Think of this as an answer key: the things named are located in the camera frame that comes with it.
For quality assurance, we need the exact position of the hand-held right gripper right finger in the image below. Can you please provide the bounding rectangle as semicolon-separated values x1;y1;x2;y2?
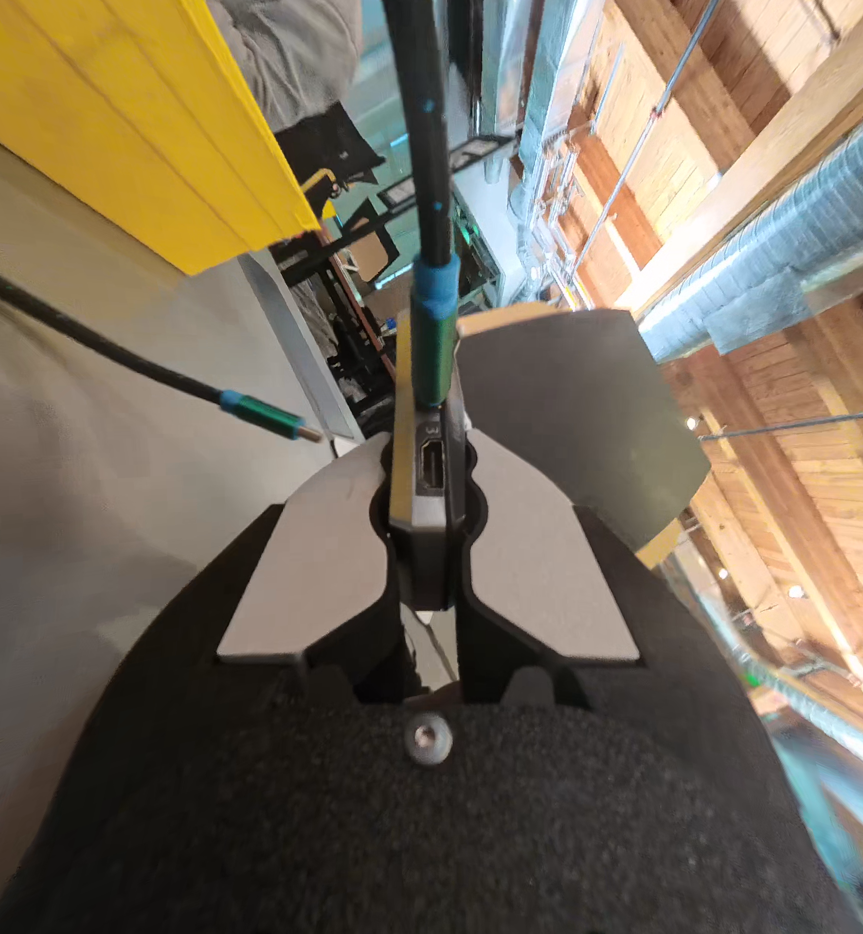
455;428;642;704

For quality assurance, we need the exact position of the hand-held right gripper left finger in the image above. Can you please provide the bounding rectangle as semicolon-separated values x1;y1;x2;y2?
216;432;405;704

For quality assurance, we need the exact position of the yellow storage bin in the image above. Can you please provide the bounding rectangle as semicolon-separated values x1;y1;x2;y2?
0;0;324;277

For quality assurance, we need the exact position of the grey desk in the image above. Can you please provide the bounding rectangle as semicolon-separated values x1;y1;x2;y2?
0;120;403;826

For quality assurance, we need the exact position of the metal ceiling pipe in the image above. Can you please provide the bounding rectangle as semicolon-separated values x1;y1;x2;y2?
570;0;720;293

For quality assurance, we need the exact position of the silver round ventilation duct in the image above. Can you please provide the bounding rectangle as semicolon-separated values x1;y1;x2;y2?
636;109;863;366

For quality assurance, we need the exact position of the insulated rectangular duct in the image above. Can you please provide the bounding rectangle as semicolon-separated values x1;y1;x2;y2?
515;0;611;158

